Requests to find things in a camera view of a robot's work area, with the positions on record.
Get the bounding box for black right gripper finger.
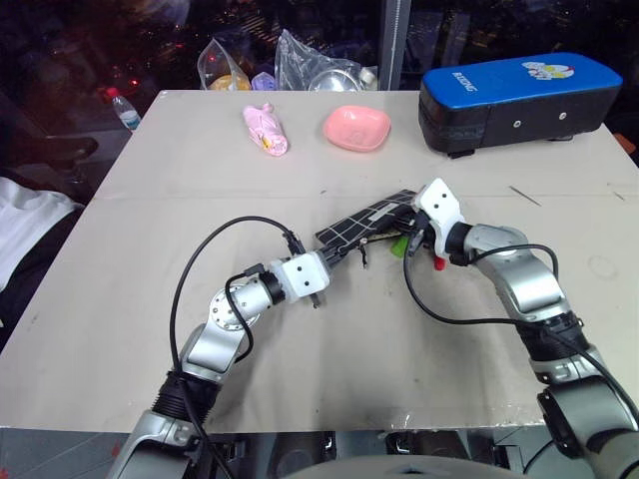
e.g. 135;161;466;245
389;213;418;240

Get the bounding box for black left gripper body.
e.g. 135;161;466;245
319;248;346;273

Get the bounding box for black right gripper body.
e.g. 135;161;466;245
406;209;436;258

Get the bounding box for black white-grid pencil pouch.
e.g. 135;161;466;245
313;188;419;268

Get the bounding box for pink plastic bowl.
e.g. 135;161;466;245
321;104;392;154

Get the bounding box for silver metal bowl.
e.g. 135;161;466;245
308;68;361;94

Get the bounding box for blue and black box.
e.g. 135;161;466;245
417;51;625;161

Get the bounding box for clear crumpled plastic bag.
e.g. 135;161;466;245
274;28;380;94

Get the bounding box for clear bag with yellow contents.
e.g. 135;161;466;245
196;36;253;93

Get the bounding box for clear plastic water bottle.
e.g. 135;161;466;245
104;86;142;134

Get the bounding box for black chair armrest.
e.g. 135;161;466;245
45;133;100;167

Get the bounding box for white cloth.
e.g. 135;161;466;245
0;176;85;296

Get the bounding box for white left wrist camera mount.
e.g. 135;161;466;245
276;251;332;304

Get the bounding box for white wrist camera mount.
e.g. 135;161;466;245
414;178;465;253
276;251;332;304

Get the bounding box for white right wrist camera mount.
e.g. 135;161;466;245
414;178;465;253

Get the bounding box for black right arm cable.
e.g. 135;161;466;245
401;234;639;425

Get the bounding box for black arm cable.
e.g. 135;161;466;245
401;234;639;425
169;215;309;479

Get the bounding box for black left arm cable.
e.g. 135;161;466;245
169;215;309;479

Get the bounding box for grey vertical window post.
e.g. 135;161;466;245
377;0;413;92

